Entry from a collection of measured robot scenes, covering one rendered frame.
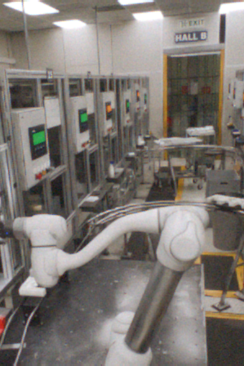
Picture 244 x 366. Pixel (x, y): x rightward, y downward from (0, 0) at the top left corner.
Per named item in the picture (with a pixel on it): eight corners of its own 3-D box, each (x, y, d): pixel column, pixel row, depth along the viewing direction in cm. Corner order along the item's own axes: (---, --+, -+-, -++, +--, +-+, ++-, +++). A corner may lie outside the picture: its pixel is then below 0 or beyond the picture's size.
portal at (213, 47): (220, 159, 954) (224, 43, 876) (163, 160, 987) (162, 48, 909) (219, 158, 963) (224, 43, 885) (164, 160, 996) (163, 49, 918)
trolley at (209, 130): (218, 176, 797) (219, 127, 768) (188, 177, 804) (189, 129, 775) (210, 167, 877) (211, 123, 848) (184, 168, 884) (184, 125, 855)
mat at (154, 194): (169, 291, 374) (169, 290, 373) (108, 287, 388) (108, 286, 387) (185, 166, 914) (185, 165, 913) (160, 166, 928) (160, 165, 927)
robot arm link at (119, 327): (148, 346, 183) (147, 305, 177) (146, 374, 166) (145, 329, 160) (113, 345, 186) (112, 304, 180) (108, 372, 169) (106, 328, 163)
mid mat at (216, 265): (253, 299, 352) (253, 298, 352) (189, 295, 365) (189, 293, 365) (241, 253, 444) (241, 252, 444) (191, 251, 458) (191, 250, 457)
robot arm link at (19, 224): (30, 213, 164) (16, 214, 165) (24, 222, 156) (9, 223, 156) (33, 233, 167) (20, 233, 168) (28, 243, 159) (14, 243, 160)
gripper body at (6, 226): (20, 234, 167) (-1, 234, 169) (16, 216, 164) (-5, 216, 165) (15, 242, 161) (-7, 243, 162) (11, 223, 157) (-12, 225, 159)
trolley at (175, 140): (158, 193, 704) (157, 139, 675) (152, 185, 757) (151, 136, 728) (206, 189, 708) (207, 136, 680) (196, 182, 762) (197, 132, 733)
